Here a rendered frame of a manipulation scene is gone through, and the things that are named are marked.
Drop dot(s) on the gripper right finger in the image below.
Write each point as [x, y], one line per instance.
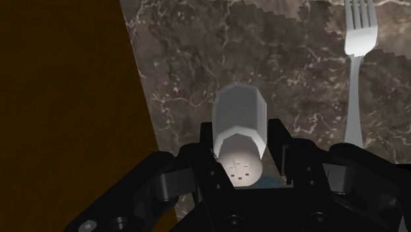
[321, 173]

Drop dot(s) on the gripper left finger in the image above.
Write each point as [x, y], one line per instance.
[179, 180]

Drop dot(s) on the white salt shaker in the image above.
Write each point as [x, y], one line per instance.
[239, 128]

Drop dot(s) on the silver fork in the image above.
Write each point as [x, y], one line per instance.
[357, 64]

